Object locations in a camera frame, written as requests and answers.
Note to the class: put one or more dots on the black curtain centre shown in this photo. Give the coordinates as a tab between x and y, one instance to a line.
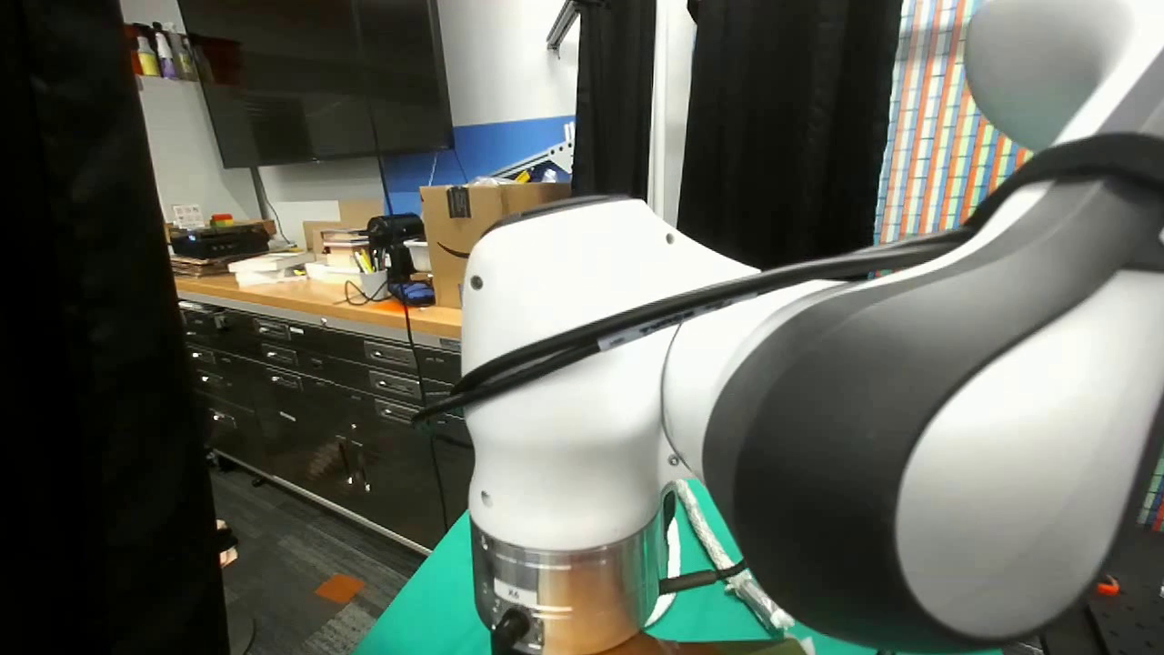
614	96

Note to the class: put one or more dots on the cardboard Amazon box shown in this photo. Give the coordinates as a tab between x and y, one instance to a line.
455	215

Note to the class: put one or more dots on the black orange clamp tool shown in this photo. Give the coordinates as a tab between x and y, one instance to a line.
1107	586

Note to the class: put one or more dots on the black curtain right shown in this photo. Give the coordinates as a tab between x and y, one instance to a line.
787	124

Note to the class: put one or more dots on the green tablecloth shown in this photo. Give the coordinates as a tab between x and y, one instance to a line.
438	618

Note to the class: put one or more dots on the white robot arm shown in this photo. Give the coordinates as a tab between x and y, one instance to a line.
917	449

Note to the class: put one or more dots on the wall-mounted black monitor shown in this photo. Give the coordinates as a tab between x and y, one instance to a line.
300	81

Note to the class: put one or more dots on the black curtain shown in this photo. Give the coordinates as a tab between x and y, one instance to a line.
614	96
787	124

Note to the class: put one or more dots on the black curtain left foreground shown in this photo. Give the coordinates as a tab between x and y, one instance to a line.
107	522

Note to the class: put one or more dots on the wooden-top drawer workbench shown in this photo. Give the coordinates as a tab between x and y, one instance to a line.
319	392

